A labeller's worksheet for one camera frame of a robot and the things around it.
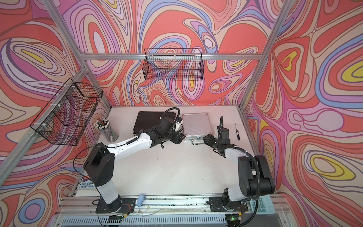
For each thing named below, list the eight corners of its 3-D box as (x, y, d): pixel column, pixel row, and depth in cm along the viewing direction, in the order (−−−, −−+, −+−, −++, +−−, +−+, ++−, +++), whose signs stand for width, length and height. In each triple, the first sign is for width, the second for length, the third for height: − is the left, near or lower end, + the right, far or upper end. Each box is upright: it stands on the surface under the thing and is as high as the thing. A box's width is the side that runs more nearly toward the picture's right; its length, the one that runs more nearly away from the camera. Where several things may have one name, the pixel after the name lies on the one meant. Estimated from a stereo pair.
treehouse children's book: (80, 191, 81) (76, 189, 78) (84, 181, 85) (80, 179, 82) (97, 191, 81) (93, 189, 78) (100, 180, 84) (97, 178, 82)
